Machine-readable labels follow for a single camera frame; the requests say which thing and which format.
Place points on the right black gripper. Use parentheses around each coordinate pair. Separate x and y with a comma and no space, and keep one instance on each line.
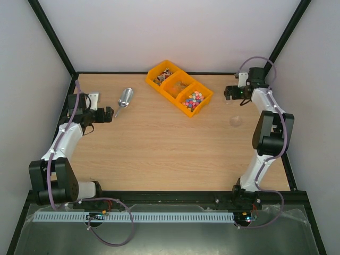
(229,92)

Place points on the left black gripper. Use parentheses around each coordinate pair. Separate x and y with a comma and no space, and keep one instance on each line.
(109,116)

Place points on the clear glass jar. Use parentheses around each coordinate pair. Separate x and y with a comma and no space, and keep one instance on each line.
(235,121)

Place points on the yellow bin with star candies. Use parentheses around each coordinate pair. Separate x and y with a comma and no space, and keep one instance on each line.
(193,98)

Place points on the metal scoop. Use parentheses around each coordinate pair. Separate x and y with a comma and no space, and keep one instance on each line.
(124,100)

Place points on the yellow bin with lollipops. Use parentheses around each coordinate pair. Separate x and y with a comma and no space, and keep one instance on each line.
(158,74)

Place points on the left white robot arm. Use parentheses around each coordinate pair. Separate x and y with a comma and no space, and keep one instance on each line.
(52,175)

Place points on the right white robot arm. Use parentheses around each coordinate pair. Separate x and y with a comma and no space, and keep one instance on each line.
(271,136)

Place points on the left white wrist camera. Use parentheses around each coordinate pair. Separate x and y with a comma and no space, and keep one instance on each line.
(94,99)

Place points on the black mounting rail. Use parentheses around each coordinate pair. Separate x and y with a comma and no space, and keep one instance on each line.
(219,200)

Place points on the grey slotted cable duct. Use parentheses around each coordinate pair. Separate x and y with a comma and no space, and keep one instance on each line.
(137,217)

